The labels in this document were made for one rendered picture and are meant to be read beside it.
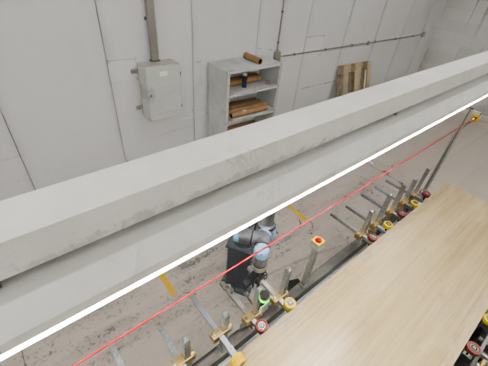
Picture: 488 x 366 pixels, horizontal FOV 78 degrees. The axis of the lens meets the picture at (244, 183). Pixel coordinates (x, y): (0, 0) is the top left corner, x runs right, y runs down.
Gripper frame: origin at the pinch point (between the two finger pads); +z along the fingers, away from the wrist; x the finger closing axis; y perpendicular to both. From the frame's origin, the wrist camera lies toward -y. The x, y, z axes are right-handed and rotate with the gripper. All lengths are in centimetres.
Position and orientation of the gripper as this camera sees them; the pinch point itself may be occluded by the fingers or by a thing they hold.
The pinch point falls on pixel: (253, 288)
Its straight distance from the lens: 203.9
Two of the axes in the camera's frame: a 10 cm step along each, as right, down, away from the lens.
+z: -0.8, 7.9, 6.1
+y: 7.7, -3.4, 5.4
